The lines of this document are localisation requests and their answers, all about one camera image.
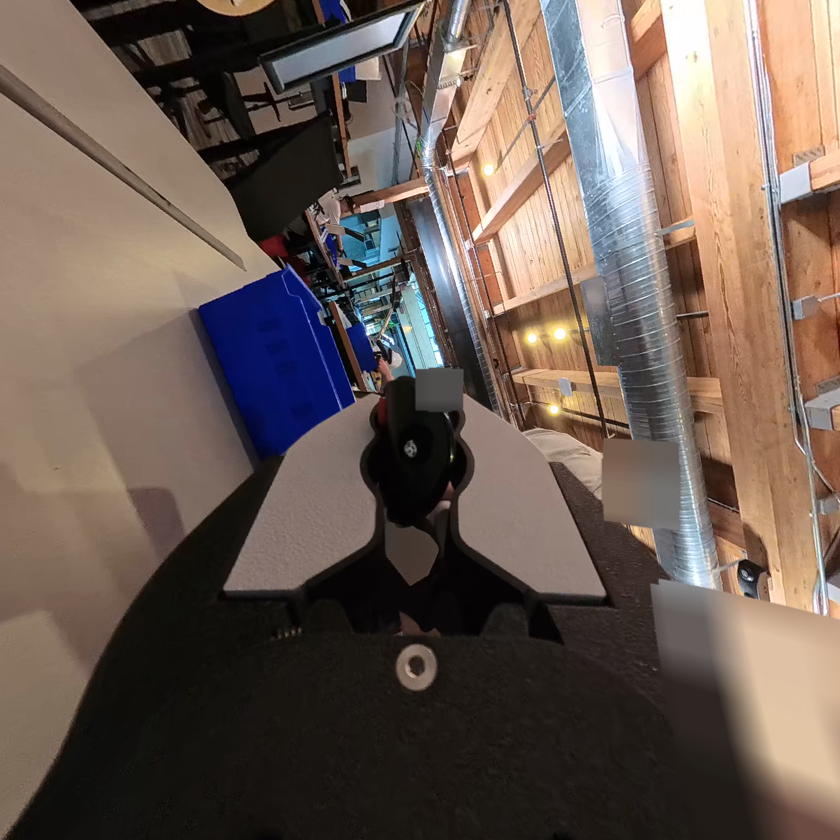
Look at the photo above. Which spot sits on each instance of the black remote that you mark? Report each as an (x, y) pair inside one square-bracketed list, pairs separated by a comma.
[(414, 453)]

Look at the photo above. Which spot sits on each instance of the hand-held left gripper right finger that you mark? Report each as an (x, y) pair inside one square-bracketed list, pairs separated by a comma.
[(525, 525)]

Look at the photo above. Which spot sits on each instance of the red storage bin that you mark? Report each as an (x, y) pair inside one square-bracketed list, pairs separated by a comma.
[(282, 250)]

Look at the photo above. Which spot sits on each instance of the blue plastic bin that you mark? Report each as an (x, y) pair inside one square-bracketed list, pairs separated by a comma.
[(276, 355)]

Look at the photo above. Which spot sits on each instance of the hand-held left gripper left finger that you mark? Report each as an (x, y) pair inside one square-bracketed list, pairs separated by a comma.
[(309, 525)]

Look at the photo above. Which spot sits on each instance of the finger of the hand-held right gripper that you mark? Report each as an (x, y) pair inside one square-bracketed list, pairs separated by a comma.
[(415, 551)]

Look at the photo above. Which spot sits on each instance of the black display on stand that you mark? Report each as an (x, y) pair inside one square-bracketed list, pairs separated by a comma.
[(341, 40)]

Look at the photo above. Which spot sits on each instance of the black office chair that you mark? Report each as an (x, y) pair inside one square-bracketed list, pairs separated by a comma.
[(282, 177)]

